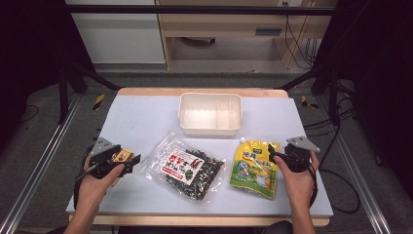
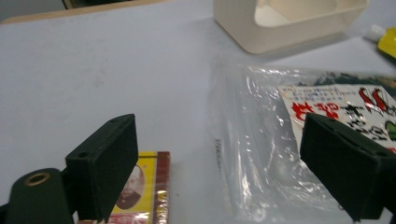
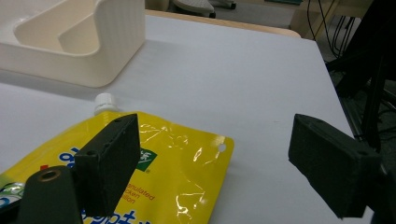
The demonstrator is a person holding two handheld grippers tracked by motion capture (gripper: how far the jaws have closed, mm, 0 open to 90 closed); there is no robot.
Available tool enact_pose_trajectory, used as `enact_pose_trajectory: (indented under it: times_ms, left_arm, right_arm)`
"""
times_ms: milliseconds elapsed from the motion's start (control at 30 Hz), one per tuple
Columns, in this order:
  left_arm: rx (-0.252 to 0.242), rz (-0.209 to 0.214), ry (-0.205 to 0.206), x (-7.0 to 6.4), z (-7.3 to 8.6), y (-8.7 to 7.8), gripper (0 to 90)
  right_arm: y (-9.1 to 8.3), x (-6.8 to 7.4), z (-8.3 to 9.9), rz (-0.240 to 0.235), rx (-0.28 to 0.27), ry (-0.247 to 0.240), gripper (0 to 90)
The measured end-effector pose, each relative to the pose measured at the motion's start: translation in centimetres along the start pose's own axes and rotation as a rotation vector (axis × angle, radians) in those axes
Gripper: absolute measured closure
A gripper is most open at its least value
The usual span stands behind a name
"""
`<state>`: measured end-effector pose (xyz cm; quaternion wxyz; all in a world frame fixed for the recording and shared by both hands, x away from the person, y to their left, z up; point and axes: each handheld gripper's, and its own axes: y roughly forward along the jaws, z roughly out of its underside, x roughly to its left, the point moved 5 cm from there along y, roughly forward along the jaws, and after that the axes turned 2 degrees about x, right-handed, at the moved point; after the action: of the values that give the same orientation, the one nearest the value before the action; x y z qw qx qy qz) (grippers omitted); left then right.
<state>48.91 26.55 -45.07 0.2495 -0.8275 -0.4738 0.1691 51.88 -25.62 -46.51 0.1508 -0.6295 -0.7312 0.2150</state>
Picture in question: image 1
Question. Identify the yellow spout pouch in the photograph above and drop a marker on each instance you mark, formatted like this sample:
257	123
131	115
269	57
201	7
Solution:
255	172

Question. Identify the white table mat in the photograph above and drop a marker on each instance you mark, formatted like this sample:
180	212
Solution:
142	120

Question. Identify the person's left hand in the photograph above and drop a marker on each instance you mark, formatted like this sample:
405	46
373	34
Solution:
92	190

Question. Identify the wooden table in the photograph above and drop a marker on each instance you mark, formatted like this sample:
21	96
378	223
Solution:
195	221

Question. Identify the aluminium floor rail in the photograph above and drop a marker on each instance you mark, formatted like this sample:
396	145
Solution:
39	169
360	182

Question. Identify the clear packet of dark seaweed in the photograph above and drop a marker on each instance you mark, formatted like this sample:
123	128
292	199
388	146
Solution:
183	167

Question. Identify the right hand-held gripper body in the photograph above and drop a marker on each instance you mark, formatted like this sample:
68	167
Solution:
298	157

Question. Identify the black curtain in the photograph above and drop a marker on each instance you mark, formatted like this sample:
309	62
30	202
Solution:
380	65
29	48

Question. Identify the wooden desk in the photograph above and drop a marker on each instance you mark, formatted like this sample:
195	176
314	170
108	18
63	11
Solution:
224	24

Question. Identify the small yellow orange packet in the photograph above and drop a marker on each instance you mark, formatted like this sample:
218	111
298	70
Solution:
122	156

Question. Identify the black horizontal bar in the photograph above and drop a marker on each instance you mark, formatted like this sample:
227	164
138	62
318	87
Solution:
195	9

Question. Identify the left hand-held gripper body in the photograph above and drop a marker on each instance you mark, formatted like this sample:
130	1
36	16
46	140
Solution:
101	148

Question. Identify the yellow black tape strip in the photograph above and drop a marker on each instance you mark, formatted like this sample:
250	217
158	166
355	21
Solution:
307	102
98	101

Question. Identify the black metal stand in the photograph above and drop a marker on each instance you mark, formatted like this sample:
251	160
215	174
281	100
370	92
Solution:
333	97
63	97

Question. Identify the person's right hand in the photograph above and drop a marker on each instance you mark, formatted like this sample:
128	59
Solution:
300	187

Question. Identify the person's dark clothed leg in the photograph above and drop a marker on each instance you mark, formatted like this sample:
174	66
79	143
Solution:
276	228

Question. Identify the white plastic box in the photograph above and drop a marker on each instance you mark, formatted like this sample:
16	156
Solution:
207	128

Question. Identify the white cabinet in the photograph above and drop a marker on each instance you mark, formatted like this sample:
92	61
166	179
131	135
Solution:
120	39

